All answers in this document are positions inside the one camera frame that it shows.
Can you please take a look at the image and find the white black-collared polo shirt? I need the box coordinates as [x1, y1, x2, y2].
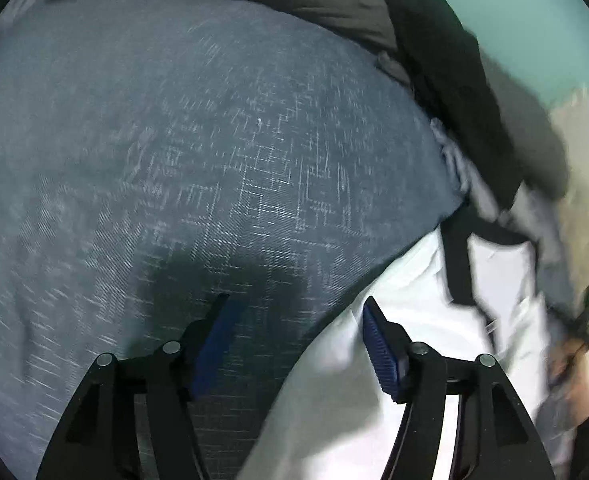
[240, 208, 550, 479]

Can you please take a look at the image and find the black garment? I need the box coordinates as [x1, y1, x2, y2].
[384, 0, 524, 210]

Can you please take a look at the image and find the grey knit sweater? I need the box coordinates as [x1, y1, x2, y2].
[430, 118, 574, 310]

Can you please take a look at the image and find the person's right hand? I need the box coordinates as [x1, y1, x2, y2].
[550, 338, 589, 426]

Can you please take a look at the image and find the blue patterned bed sheet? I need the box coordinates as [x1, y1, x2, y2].
[0, 0, 460, 479]

